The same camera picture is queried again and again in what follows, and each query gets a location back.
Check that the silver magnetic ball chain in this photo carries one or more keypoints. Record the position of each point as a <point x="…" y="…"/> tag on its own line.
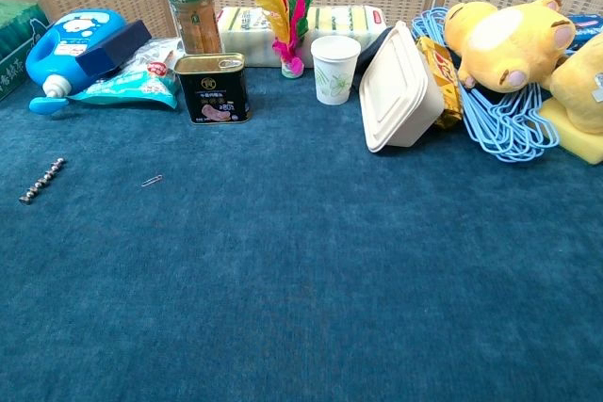
<point x="42" y="181"/>

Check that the small metal paper clip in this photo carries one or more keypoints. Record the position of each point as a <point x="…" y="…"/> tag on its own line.
<point x="153" y="181"/>

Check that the teal snack bag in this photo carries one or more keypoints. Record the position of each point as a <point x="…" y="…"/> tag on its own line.
<point x="136" y="86"/>

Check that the blue velvet table cloth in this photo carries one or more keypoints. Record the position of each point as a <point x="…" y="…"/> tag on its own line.
<point x="301" y="256"/>

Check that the white floral paper cup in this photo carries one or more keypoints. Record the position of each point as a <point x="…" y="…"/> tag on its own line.
<point x="334" y="72"/>

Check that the colourful feather shuttlecock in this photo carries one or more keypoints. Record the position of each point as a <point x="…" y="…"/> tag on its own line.
<point x="289" y="63"/>

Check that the black luncheon meat can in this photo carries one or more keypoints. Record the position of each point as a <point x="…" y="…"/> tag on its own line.
<point x="214" y="91"/>

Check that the beige lidded food container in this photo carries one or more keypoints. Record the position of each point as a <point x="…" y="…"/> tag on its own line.
<point x="400" y="91"/>

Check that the yellow striped sponge pack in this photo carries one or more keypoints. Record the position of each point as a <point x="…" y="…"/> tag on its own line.
<point x="344" y="20"/>
<point x="242" y="39"/>

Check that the yellow snack package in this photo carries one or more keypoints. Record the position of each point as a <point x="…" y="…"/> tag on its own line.
<point x="445" y="77"/>

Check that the green label tea bottle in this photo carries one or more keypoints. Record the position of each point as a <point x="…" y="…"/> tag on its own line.
<point x="193" y="6"/>

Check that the dark blue rectangular block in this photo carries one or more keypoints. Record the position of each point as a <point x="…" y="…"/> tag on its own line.
<point x="113" y="49"/>

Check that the yellow plush bear toy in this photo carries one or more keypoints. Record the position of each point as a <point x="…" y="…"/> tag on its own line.
<point x="509" y="44"/>

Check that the blue detergent bottle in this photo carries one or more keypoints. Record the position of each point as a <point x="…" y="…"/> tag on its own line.
<point x="52" y="44"/>

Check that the yellow foam sponge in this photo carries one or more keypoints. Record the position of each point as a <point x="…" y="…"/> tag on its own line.
<point x="584" y="145"/>

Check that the green tea box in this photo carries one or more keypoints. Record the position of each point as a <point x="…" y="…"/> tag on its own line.
<point x="14" y="35"/>

